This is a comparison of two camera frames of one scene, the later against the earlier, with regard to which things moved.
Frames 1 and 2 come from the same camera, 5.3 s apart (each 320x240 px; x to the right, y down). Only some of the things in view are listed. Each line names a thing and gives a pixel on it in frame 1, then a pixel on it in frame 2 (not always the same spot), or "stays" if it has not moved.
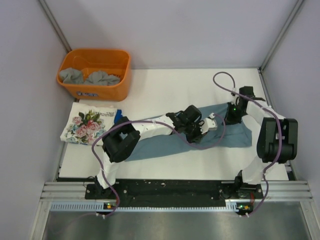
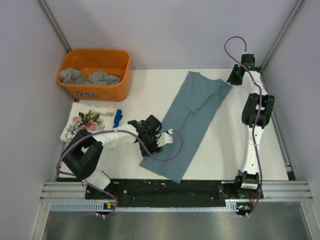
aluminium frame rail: (282, 190) stays
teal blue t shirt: (224, 136) → (190, 116)
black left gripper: (196, 137) → (154, 148)
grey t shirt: (73, 76) stays
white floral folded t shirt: (85, 123) stays
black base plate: (174, 193) stays
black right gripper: (228, 118) → (231, 80)
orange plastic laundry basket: (116, 62) stays
